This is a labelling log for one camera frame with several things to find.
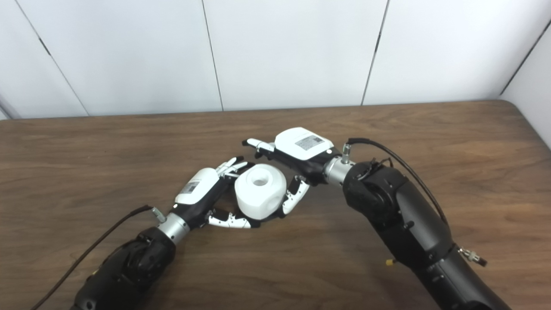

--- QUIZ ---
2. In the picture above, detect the round white plastic piece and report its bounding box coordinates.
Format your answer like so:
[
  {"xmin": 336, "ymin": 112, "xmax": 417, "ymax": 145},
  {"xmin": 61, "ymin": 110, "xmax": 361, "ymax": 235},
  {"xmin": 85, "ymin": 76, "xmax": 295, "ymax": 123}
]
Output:
[{"xmin": 234, "ymin": 164, "xmax": 287, "ymax": 218}]

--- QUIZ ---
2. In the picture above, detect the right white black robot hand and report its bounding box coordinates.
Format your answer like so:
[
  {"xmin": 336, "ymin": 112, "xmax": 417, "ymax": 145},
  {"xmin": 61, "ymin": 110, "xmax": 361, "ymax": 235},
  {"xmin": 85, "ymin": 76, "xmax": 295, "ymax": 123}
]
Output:
[{"xmin": 242, "ymin": 127, "xmax": 341, "ymax": 218}]

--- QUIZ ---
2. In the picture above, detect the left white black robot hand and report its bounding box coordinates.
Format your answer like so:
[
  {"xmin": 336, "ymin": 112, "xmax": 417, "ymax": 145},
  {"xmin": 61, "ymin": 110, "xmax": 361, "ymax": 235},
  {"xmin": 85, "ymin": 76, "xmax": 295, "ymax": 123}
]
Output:
[{"xmin": 173, "ymin": 156, "xmax": 259, "ymax": 229}]

